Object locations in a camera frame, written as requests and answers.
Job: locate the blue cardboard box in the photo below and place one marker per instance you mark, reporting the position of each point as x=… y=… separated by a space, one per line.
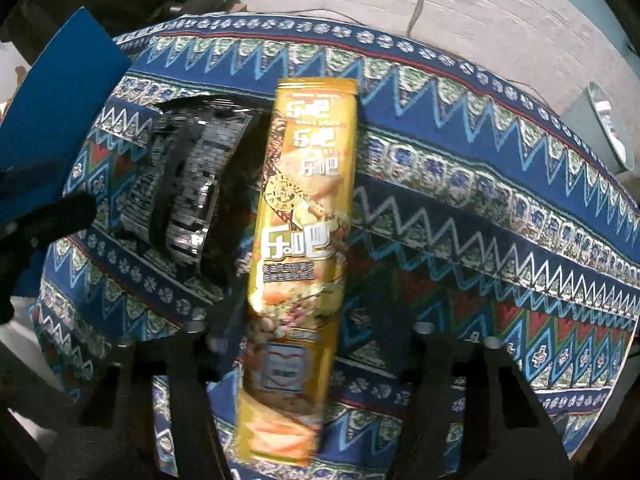
x=65 y=85

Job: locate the blue patterned tablecloth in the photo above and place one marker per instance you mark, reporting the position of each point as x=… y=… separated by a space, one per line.
x=475 y=240

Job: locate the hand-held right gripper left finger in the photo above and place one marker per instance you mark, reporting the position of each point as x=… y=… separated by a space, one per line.
x=222 y=340

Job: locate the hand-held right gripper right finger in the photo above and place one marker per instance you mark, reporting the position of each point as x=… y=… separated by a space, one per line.
x=440 y=385

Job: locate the grey trash bin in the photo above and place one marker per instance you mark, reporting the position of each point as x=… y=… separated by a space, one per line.
x=580 y=125

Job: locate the black snack packet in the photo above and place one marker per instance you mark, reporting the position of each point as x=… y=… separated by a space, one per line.
x=190 y=180

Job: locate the yellow snack packet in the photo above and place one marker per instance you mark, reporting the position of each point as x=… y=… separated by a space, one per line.
x=300 y=240

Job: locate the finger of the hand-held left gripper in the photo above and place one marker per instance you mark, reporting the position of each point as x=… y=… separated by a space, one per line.
x=30 y=177
x=45 y=225

